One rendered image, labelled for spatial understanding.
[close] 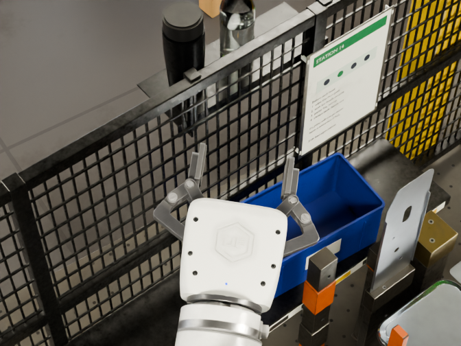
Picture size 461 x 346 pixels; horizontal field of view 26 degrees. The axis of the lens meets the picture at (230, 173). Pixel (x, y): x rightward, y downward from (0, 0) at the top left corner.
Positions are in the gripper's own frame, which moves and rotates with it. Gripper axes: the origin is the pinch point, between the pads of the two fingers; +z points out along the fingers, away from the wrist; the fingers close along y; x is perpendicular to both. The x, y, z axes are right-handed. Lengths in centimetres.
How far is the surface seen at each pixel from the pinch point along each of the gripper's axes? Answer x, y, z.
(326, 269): 86, -21, 12
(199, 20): 55, 10, 44
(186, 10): 56, 12, 45
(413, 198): 79, -35, 27
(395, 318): 103, -38, 8
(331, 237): 92, -22, 20
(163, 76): 73, 15, 40
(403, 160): 112, -38, 46
